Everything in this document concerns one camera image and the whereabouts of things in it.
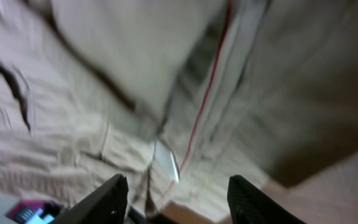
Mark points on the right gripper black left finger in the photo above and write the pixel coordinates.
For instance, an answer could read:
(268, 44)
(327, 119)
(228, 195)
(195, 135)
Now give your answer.
(106, 205)

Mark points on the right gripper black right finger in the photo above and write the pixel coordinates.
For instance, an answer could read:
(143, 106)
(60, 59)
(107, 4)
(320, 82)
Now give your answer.
(249, 205)

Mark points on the beige shorts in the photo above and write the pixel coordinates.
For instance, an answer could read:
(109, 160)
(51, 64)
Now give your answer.
(178, 97)

